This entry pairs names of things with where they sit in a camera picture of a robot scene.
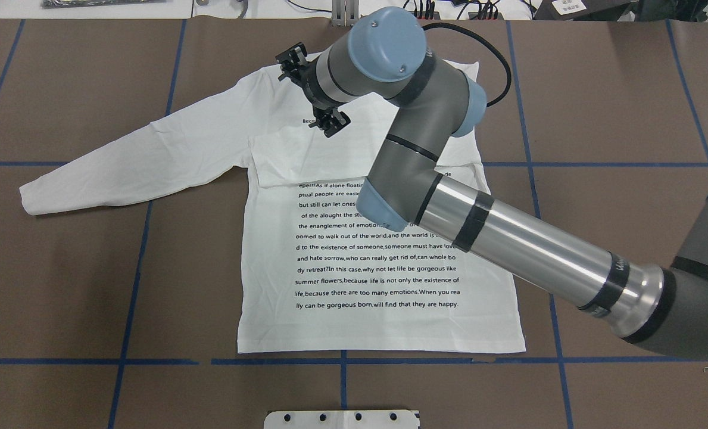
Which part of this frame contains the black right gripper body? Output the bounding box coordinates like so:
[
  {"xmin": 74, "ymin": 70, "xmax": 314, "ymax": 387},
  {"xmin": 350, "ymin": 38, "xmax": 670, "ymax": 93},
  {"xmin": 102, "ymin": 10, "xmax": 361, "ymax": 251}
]
[{"xmin": 276, "ymin": 42, "xmax": 351, "ymax": 138}]

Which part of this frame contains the white long-sleeve printed shirt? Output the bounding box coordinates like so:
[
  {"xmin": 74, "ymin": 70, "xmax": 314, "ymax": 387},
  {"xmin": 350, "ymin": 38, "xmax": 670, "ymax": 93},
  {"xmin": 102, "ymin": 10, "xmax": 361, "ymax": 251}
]
[{"xmin": 19, "ymin": 65, "xmax": 526, "ymax": 354}]

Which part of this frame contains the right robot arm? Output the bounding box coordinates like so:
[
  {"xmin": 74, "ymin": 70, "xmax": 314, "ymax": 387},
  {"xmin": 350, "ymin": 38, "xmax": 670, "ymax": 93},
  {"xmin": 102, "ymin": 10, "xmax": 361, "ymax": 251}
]
[{"xmin": 276, "ymin": 7, "xmax": 708, "ymax": 359}]

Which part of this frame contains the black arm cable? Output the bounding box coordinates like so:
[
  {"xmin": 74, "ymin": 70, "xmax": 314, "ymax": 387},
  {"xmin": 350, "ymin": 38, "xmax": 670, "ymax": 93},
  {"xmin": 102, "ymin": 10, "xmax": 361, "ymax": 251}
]
[{"xmin": 420, "ymin": 21, "xmax": 513, "ymax": 108}]

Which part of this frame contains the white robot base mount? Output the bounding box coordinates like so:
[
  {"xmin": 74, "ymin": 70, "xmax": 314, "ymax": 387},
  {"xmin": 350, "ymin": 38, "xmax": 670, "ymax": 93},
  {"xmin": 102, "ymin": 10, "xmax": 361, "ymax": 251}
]
[{"xmin": 263, "ymin": 409, "xmax": 421, "ymax": 428}]

